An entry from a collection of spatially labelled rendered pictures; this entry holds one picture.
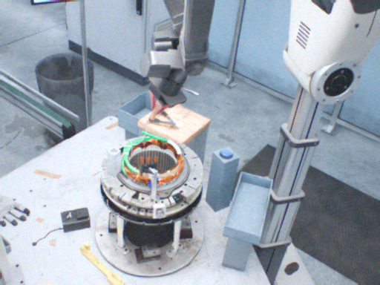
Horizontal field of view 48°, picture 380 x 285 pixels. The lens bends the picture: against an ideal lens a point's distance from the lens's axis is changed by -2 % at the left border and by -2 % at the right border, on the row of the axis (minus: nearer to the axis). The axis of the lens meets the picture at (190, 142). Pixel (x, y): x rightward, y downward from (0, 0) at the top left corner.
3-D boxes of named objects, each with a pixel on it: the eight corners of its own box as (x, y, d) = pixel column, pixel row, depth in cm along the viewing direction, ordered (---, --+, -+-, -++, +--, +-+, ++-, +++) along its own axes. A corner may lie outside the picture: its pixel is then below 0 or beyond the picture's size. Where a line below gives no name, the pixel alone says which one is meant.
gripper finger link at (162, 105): (153, 123, 120) (165, 102, 114) (138, 104, 122) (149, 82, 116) (171, 116, 125) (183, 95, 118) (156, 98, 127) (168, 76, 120)
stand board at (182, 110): (137, 125, 161) (137, 120, 160) (168, 105, 174) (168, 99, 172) (180, 148, 153) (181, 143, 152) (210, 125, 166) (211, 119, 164)
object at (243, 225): (243, 291, 140) (260, 236, 122) (211, 281, 142) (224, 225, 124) (257, 235, 159) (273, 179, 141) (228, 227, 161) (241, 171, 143)
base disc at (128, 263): (71, 233, 151) (71, 231, 150) (145, 177, 176) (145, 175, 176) (156, 297, 134) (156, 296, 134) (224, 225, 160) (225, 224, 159)
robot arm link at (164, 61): (206, 67, 102) (200, 36, 105) (162, 64, 97) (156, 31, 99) (184, 89, 112) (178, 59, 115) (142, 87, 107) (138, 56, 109)
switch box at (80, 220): (61, 220, 156) (59, 209, 153) (87, 215, 159) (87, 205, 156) (64, 233, 152) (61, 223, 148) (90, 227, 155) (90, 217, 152)
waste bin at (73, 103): (34, 133, 315) (23, 67, 280) (73, 112, 339) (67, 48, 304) (67, 156, 299) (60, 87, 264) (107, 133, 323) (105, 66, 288)
